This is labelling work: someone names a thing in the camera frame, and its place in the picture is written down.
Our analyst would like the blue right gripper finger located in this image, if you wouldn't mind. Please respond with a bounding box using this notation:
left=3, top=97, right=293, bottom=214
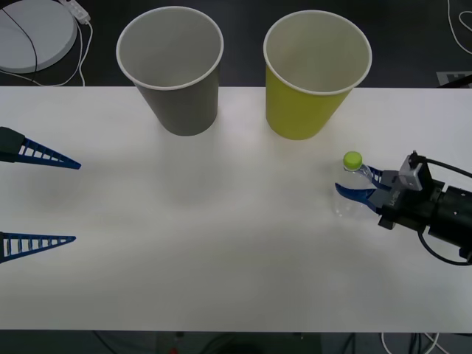
left=363, top=164, right=402, bottom=191
left=334, top=182, right=389, bottom=214

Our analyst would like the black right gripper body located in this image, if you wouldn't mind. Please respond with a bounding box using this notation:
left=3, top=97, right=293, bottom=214
left=377, top=167, right=448, bottom=232

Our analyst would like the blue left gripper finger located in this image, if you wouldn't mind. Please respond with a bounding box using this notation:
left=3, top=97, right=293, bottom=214
left=0, top=126, right=83, bottom=171
left=0, top=232, right=77, bottom=265

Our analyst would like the clear bottle with green cap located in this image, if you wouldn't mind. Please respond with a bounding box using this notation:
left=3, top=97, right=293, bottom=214
left=333, top=150, right=374, bottom=219

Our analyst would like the yellow-green plastic waste bin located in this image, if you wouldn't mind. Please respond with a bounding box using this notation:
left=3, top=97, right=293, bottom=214
left=263, top=10, right=373, bottom=141

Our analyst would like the grey floor marker tag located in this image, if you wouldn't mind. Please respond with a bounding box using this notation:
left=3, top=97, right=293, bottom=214
left=436, top=70, right=472, bottom=89

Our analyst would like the white round disc base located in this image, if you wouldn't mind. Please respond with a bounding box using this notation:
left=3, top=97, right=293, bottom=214
left=0, top=0, right=79, bottom=74

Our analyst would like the white power strip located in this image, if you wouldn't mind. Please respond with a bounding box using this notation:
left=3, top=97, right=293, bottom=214
left=60, top=0, right=91, bottom=24

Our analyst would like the grey plastic waste bin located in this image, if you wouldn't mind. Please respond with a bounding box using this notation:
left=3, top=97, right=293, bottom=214
left=116, top=6, right=225, bottom=136

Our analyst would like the thin black cable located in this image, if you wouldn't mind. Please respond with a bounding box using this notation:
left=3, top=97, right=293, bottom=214
left=0, top=6, right=40, bottom=81

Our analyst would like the white power strip cable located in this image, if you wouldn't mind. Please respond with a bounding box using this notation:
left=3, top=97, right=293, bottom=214
left=0, top=20, right=94, bottom=88

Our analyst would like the white looped cable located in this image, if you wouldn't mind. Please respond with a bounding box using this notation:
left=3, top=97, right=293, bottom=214
left=380, top=331, right=442, bottom=354

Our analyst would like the thin white cable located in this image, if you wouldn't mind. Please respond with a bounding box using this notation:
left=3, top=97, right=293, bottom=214
left=446, top=0, right=472, bottom=56

